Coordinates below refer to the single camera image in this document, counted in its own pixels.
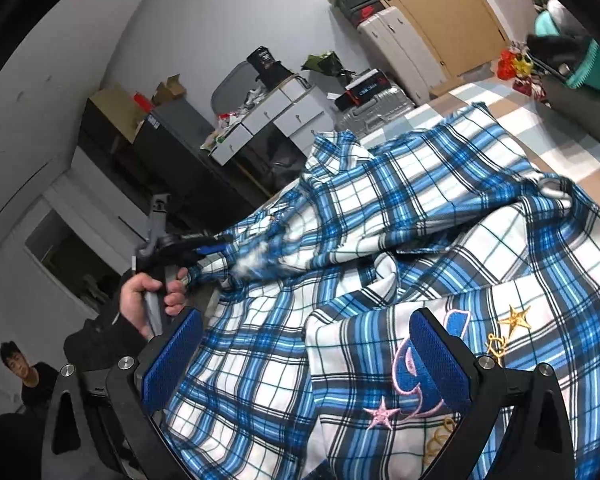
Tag black cabinet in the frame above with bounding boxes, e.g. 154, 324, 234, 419
78, 99, 268, 233

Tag blue white plaid shirt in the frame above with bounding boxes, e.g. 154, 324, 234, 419
162, 104, 600, 479

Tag person's left forearm black sleeve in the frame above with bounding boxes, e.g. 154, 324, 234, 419
64, 270, 146, 372

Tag black red shoe box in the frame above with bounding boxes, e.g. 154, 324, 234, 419
335, 68, 391, 112

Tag teal garment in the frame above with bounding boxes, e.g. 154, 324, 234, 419
527, 0, 600, 92

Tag checkered brown blue bedsheet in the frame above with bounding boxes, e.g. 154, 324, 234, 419
361, 79, 600, 205

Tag white hard suitcase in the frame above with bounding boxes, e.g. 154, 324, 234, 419
358, 6, 448, 105

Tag person's left hand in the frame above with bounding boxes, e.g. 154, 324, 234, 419
119, 268, 188, 340

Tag wooden door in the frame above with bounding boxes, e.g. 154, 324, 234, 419
385, 0, 508, 76

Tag yellow shoes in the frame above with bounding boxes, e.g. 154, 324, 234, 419
512, 52, 533, 79

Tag white drawer desk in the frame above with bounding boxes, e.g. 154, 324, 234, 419
210, 75, 335, 166

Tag grey round mirror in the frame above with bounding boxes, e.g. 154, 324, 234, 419
211, 61, 259, 116

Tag red plastic bag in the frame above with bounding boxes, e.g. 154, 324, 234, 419
496, 49, 517, 80

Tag silver aluminium suitcase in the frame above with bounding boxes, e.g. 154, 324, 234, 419
335, 84, 415, 139

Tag black hat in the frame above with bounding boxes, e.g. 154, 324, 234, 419
247, 46, 294, 91

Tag bystander in black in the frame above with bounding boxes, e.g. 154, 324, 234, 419
0, 341, 58, 419

